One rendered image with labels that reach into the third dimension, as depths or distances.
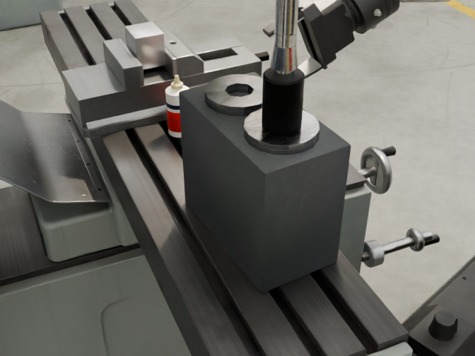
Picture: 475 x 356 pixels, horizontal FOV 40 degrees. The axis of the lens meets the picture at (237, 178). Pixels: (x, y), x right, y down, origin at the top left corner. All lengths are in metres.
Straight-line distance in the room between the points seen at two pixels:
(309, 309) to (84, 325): 0.60
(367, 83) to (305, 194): 2.63
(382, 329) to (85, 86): 0.65
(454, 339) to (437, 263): 1.09
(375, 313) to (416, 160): 2.03
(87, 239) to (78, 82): 0.28
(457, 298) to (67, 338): 0.76
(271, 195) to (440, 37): 3.33
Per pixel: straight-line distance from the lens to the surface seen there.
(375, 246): 1.52
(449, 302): 1.36
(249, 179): 0.75
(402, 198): 2.60
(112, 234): 1.19
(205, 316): 0.81
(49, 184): 1.14
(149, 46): 1.16
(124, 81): 1.14
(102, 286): 1.25
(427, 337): 1.26
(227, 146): 0.78
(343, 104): 3.17
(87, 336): 1.33
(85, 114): 1.14
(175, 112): 1.10
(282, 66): 0.72
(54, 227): 1.15
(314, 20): 1.02
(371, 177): 1.61
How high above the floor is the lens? 1.53
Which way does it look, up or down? 36 degrees down
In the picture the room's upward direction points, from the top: straight up
